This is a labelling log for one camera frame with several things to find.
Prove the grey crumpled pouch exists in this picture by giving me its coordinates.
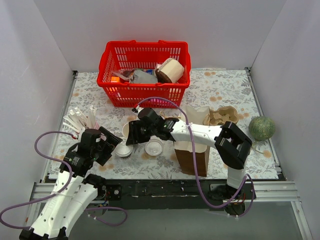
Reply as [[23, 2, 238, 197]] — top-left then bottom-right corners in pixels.
[[132, 69, 158, 84]]

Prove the brown cardboard cup carrier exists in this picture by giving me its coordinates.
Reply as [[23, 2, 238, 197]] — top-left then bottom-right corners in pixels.
[[209, 106, 239, 126]]

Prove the red plastic shopping basket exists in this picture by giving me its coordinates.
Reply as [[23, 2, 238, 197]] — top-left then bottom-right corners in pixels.
[[97, 40, 191, 108]]

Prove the brown paper bag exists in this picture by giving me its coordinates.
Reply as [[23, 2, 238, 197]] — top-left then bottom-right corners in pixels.
[[159, 105, 211, 178]]

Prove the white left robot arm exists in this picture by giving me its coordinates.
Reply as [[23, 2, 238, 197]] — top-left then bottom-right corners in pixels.
[[19, 127, 122, 240]]

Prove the white plastic cup lid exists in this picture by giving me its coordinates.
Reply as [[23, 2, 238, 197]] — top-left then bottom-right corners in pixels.
[[144, 139, 164, 157]]

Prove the pink cup of straws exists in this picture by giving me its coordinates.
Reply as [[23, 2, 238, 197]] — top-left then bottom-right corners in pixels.
[[62, 105, 100, 136]]

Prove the green melon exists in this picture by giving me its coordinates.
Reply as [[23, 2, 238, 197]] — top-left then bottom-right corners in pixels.
[[248, 116, 276, 141]]

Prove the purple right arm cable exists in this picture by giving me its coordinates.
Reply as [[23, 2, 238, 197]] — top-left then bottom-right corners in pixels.
[[133, 96, 256, 217]]

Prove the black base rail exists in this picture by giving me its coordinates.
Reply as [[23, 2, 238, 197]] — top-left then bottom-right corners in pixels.
[[32, 177, 298, 211]]

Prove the clear plastic snack packet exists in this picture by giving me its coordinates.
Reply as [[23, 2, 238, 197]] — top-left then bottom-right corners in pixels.
[[112, 70, 134, 83]]

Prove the orange snack box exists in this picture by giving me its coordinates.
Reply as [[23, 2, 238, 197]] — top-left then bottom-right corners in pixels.
[[110, 76, 121, 83]]

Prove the black paper coffee cup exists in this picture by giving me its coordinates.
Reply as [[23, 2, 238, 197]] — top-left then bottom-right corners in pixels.
[[114, 147, 133, 159]]

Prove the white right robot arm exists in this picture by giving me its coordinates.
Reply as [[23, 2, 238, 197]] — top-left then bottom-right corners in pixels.
[[126, 106, 252, 199]]

